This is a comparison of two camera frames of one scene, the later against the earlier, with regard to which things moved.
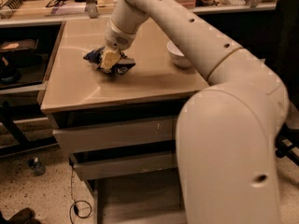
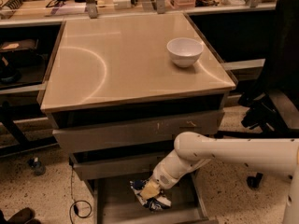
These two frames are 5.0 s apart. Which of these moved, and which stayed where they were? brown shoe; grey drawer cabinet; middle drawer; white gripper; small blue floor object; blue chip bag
Moved: white gripper; blue chip bag
Stayed: small blue floor object; grey drawer cabinet; brown shoe; middle drawer
